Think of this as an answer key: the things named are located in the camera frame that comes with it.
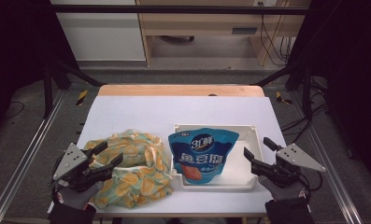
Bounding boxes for black frame strut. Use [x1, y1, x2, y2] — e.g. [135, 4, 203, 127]
[42, 59, 105, 119]
[254, 60, 313, 120]

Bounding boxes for person's left hand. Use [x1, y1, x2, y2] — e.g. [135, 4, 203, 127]
[55, 181, 105, 211]

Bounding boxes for green cloth bag orange print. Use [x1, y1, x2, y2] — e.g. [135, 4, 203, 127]
[83, 129, 174, 210]

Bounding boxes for aluminium rail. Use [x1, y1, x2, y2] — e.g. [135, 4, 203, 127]
[0, 90, 67, 224]
[290, 91, 364, 224]

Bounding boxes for black hanging cables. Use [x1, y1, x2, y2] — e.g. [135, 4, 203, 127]
[259, 1, 294, 66]

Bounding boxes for yellow black floor tape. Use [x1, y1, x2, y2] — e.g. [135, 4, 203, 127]
[76, 89, 89, 106]
[275, 91, 293, 105]

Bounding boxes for thin black floor cable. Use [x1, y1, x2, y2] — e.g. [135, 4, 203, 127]
[4, 101, 25, 119]

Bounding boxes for white plastic tray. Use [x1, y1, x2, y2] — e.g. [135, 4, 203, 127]
[170, 123, 266, 191]

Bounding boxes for person's right hand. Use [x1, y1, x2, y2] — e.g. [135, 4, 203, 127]
[257, 175, 307, 202]

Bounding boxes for black floor cables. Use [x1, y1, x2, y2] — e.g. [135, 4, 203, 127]
[280, 102, 329, 150]

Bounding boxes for light wooden desk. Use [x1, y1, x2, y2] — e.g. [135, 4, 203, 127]
[136, 0, 310, 67]

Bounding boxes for white cabinet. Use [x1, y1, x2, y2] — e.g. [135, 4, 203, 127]
[50, 0, 147, 63]

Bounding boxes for black horizontal frame bar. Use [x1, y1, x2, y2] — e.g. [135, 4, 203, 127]
[49, 4, 310, 16]

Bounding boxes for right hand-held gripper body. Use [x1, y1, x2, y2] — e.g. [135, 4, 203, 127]
[268, 143, 327, 189]

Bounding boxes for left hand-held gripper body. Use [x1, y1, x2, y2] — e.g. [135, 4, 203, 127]
[52, 142, 112, 192]

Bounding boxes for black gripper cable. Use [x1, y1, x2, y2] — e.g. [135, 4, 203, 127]
[299, 171, 324, 200]

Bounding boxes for dark curtain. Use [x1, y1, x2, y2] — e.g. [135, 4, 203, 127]
[0, 0, 78, 141]
[285, 0, 371, 188]

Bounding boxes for blue snack pouch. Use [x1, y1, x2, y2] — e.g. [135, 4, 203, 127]
[167, 127, 240, 185]

